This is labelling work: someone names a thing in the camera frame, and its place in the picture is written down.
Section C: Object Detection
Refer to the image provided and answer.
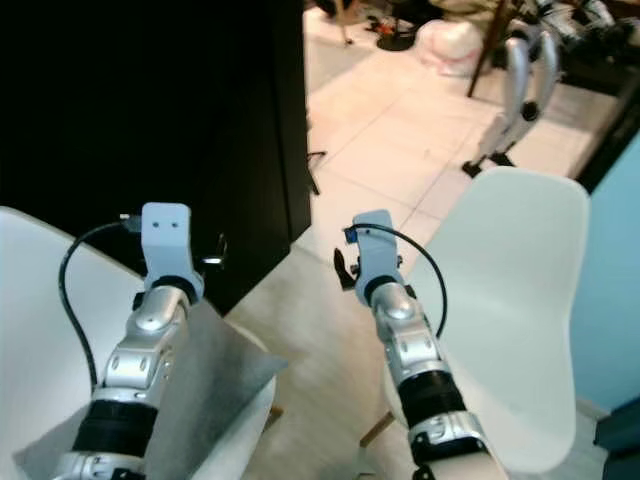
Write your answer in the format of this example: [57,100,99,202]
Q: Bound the white plastic chair wooden legs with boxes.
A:
[358,166,592,477]

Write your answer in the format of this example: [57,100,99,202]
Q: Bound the white chair with grey cushion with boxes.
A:
[0,206,279,480]

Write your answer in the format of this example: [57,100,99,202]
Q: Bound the tall black cabinet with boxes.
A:
[0,0,313,317]

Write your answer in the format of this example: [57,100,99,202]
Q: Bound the white plastic bag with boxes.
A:
[414,18,488,77]

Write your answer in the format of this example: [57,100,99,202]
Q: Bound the light blue panel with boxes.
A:
[565,128,640,413]

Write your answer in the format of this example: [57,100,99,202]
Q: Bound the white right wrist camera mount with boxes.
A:
[348,210,408,304]

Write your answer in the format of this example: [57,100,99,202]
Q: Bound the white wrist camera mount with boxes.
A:
[348,210,408,304]
[139,203,197,291]

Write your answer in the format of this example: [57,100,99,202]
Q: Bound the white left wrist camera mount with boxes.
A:
[139,203,197,291]

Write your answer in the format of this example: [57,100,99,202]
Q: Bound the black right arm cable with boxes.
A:
[352,223,452,339]

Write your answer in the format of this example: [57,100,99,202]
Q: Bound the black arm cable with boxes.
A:
[352,223,452,339]
[57,218,143,389]

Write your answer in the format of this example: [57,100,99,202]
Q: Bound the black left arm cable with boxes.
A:
[57,218,143,389]

